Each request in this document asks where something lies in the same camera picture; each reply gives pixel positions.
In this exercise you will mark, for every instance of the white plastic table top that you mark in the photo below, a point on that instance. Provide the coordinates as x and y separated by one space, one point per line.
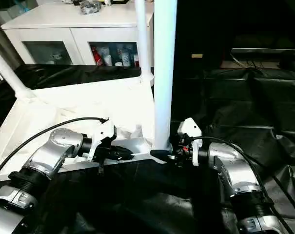
64 102

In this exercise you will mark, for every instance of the white plastic table leg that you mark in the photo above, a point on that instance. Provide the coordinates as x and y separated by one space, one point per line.
164 73
143 41
8 70

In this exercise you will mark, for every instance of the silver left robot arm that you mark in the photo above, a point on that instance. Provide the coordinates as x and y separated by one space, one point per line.
52 148

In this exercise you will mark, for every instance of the black mat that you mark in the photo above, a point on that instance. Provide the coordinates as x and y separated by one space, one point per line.
247 102

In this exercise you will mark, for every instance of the white jar red base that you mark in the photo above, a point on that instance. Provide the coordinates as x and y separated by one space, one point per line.
136 61

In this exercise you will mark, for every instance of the red bottle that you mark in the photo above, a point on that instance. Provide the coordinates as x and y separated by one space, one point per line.
96 57

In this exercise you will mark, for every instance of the black cabinet with gold label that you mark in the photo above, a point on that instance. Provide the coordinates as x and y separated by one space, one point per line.
198 29

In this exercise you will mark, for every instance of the dark metal bar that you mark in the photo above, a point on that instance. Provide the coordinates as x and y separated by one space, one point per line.
266 51

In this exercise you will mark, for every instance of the grey brown curtain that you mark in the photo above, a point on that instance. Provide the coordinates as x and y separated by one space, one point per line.
14 52

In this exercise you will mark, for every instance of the white sideboard cabinet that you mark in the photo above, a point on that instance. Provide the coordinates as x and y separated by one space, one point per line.
52 24

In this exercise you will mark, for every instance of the dark ornament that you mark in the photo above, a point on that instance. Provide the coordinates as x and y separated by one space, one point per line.
90 7

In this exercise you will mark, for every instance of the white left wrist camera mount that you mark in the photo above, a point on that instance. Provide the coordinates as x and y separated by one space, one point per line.
102 134

